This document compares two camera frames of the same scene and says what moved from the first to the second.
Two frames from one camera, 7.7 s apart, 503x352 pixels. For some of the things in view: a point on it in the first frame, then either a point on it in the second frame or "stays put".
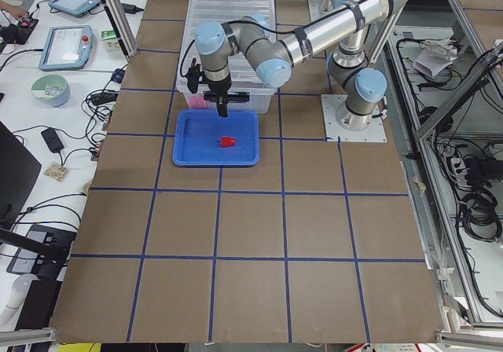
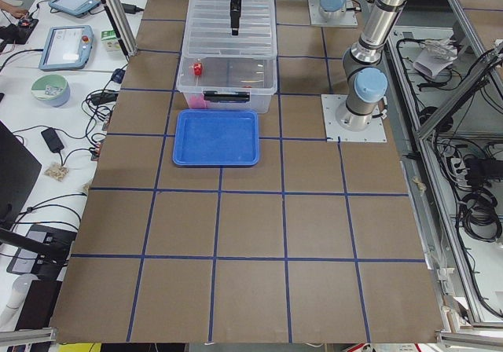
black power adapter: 53,140 stays put
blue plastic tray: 202,137 stays put
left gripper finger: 222,105 to 235,12
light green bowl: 52,89 stays put
